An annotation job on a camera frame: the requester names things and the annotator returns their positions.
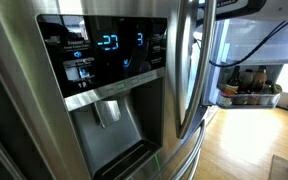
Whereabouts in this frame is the black cable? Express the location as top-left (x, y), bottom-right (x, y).
top-left (193, 18), bottom-right (288, 68)

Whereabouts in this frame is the round greenish container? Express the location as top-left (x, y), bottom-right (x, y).
top-left (271, 83), bottom-right (284, 95)

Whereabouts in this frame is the small dark bottle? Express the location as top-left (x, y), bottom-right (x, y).
top-left (262, 79), bottom-right (275, 95)

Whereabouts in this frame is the silver curved door handle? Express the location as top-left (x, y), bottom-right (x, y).
top-left (175, 0), bottom-right (218, 140)

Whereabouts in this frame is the brown sauce bottle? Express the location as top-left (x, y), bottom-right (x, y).
top-left (250, 65), bottom-right (269, 94)

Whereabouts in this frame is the jar with dark lid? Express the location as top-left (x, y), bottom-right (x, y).
top-left (238, 68), bottom-right (255, 95)

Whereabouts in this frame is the dark bottle yellow label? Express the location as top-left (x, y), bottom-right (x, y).
top-left (225, 65), bottom-right (242, 97)

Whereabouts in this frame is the translucent white door bin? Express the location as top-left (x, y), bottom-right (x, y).
top-left (223, 19), bottom-right (288, 66)

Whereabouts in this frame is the clear door bin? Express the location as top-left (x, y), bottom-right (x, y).
top-left (216, 89), bottom-right (282, 110)

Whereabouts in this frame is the red lid jar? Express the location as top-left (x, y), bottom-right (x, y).
top-left (216, 87), bottom-right (234, 107)

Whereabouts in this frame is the tan wooden surface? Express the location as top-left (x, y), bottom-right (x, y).
top-left (268, 153), bottom-right (288, 180)

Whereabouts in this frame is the silver curved drawer handle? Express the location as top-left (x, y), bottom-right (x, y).
top-left (185, 149), bottom-right (202, 180)
top-left (169, 119), bottom-right (207, 180)

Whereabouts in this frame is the dark dispenser drip tray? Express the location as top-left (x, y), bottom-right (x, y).
top-left (92, 138), bottom-right (162, 180)

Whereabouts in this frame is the silver dispenser paddle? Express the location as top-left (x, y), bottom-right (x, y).
top-left (92, 98), bottom-right (123, 130)

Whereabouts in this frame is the white open fridge door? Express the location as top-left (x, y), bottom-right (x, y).
top-left (201, 17), bottom-right (288, 111)

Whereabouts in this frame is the stainless fridge door with dispenser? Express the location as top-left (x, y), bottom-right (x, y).
top-left (0, 0), bottom-right (200, 180)

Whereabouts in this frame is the black fridge display panel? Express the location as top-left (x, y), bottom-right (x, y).
top-left (36, 13), bottom-right (169, 100)

